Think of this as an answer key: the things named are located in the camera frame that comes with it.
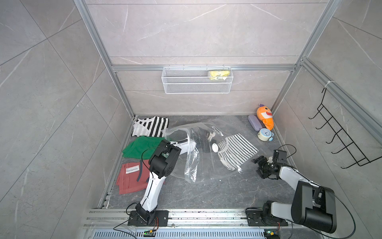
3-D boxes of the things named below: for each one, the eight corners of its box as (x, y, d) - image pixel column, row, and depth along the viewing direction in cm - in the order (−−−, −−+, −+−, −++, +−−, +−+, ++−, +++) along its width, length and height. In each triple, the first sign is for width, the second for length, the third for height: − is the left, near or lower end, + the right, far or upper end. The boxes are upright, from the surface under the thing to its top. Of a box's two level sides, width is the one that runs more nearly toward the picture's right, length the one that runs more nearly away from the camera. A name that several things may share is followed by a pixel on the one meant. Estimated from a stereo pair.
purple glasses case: (257, 131, 111) (258, 129, 109) (246, 117, 120) (247, 115, 118) (263, 129, 112) (265, 127, 110) (252, 115, 121) (253, 113, 119)
